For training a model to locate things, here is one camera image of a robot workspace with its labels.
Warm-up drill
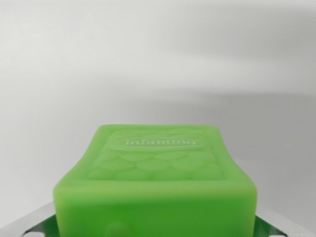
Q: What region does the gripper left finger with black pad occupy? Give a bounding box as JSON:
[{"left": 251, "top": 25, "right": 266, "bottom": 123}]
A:
[{"left": 0, "top": 201, "right": 58, "bottom": 237}]

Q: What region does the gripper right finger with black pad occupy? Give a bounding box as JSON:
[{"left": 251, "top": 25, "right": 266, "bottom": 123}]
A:
[{"left": 253, "top": 201, "right": 316, "bottom": 237}]

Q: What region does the green soft toy cube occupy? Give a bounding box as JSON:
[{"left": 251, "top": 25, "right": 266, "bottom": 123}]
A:
[{"left": 52, "top": 124, "right": 259, "bottom": 237}]

